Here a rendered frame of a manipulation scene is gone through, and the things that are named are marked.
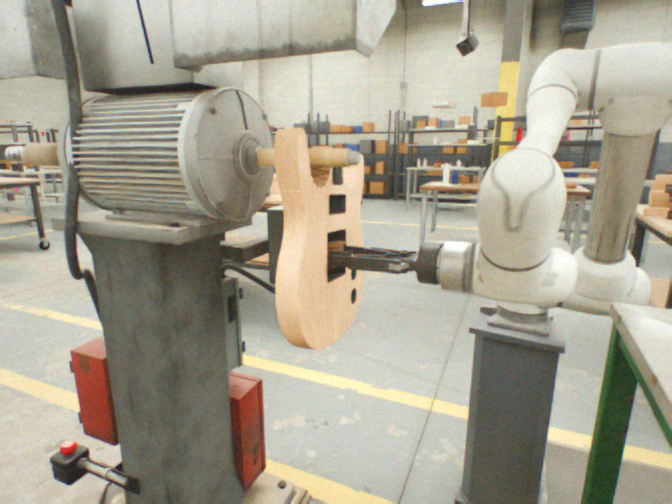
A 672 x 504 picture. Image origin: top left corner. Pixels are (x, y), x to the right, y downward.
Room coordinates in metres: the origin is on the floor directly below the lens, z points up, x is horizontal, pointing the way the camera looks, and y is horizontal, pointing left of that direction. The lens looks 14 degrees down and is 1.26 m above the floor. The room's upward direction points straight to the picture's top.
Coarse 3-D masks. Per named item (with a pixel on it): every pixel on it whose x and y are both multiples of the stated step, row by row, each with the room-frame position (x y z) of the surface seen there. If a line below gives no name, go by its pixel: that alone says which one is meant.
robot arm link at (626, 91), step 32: (608, 64) 0.95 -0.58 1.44; (640, 64) 0.91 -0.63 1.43; (608, 96) 0.95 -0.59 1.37; (640, 96) 0.92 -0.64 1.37; (608, 128) 0.99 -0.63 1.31; (640, 128) 0.94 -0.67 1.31; (608, 160) 1.02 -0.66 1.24; (640, 160) 0.99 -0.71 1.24; (608, 192) 1.04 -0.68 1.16; (640, 192) 1.03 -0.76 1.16; (608, 224) 1.06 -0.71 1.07; (576, 256) 1.17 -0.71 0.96; (608, 256) 1.09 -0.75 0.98; (576, 288) 1.15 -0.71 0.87; (608, 288) 1.10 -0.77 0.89; (640, 288) 1.09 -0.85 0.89
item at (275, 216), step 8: (272, 208) 1.03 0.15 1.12; (280, 208) 1.03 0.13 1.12; (272, 216) 1.02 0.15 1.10; (280, 216) 1.02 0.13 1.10; (272, 224) 1.03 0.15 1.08; (280, 224) 1.02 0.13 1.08; (272, 232) 1.03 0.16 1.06; (280, 232) 1.02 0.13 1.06; (272, 240) 1.03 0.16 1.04; (280, 240) 1.02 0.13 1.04; (272, 248) 1.03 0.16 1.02; (280, 248) 1.02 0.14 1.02; (272, 256) 1.03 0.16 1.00; (232, 264) 1.06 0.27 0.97; (272, 264) 1.03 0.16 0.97; (224, 272) 1.05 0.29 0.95; (240, 272) 1.05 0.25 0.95; (248, 272) 1.05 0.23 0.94; (272, 272) 1.03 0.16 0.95; (256, 280) 1.05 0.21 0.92; (272, 280) 1.03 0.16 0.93; (272, 288) 1.05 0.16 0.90
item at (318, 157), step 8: (264, 152) 0.79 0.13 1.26; (272, 152) 0.78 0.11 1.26; (312, 152) 0.75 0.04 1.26; (320, 152) 0.75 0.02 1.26; (328, 152) 0.74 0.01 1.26; (336, 152) 0.73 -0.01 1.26; (344, 152) 0.73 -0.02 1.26; (264, 160) 0.79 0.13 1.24; (272, 160) 0.78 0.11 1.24; (312, 160) 0.75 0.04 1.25; (320, 160) 0.74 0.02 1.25; (328, 160) 0.74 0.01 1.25; (336, 160) 0.73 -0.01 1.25; (344, 160) 0.72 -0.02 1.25
